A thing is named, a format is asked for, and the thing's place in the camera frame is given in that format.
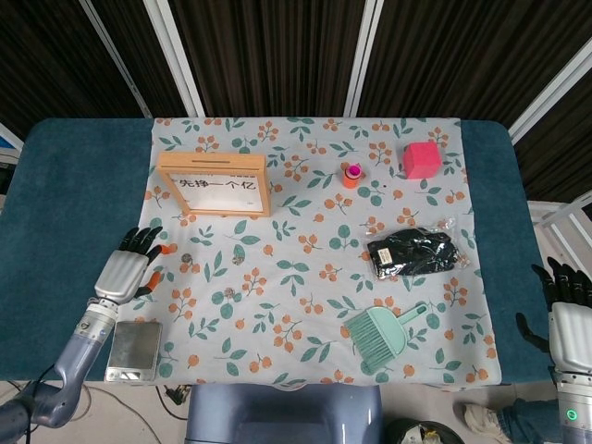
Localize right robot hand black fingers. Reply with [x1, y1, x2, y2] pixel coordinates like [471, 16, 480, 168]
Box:
[515, 256, 592, 372]

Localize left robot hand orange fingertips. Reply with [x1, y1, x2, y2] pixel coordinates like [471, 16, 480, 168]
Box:
[93, 225, 177, 306]

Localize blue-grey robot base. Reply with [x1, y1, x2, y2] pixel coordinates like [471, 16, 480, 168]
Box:
[184, 382, 384, 444]

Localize green bristle hand brush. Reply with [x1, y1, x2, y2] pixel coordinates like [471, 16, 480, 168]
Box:
[342, 309, 397, 371]

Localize silver digital scale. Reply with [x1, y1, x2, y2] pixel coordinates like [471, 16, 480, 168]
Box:
[105, 321, 164, 383]

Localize teal table cover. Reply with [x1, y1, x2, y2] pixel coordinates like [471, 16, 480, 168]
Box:
[0, 117, 568, 386]

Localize person leg in jeans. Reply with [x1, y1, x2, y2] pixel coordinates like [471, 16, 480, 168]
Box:
[501, 400, 563, 444]

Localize white sneaker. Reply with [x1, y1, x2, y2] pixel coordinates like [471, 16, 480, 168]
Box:
[463, 402, 510, 438]

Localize black power plug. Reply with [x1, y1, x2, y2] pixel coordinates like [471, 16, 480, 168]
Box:
[164, 386, 191, 408]

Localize black gloves in plastic bag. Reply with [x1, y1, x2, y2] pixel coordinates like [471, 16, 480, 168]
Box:
[363, 217, 473, 282]

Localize green dustpan brush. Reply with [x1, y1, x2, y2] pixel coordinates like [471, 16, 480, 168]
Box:
[342, 301, 430, 376]

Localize dark slatted partition panel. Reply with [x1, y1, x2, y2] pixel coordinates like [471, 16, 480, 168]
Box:
[166, 0, 369, 117]
[512, 73, 592, 204]
[0, 0, 144, 140]
[356, 0, 592, 127]
[92, 0, 191, 117]

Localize floral print tablecloth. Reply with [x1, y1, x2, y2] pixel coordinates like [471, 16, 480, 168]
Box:
[102, 116, 503, 388]

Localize black waste bin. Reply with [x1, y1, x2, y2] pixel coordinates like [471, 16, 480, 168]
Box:
[383, 418, 466, 444]

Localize pink foam cube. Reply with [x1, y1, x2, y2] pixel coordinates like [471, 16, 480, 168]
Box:
[401, 141, 441, 179]

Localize wooden coin bank frame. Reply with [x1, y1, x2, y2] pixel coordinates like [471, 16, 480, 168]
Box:
[156, 152, 273, 218]

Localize white partition post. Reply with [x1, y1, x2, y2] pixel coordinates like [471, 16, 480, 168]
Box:
[142, 0, 205, 117]
[79, 0, 153, 117]
[343, 0, 386, 117]
[507, 39, 592, 143]

